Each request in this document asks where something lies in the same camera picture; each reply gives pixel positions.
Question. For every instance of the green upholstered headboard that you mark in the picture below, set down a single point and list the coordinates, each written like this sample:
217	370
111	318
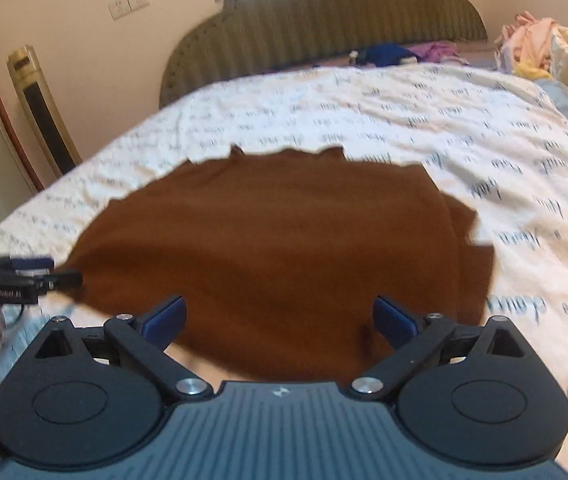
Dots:
252	37

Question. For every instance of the purple cloth at headboard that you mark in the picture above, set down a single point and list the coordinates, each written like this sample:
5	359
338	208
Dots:
446	52

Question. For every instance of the yellow cloth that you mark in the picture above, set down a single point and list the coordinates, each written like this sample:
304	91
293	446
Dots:
527	71

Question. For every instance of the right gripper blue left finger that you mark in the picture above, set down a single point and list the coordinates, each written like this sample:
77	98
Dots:
161	326

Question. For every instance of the white wall power sockets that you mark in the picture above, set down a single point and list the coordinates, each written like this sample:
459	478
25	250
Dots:
120	8

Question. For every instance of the blue cloth at headboard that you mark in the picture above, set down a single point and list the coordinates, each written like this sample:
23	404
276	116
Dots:
384	55

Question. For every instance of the brown knit sweater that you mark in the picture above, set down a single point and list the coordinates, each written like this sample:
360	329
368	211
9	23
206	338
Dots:
280	257

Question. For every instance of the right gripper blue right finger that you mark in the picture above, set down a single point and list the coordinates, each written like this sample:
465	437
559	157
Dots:
397	325

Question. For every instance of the pink clothes pile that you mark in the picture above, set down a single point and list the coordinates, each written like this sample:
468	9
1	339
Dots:
527	40

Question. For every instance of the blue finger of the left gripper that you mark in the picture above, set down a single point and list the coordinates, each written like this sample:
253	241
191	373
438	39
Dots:
32	264
60	281

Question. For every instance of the gold tower air conditioner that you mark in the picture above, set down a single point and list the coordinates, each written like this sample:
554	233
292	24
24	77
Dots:
41	111

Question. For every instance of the white script-print bed sheet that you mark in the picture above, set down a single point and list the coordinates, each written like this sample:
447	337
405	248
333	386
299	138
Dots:
495	142

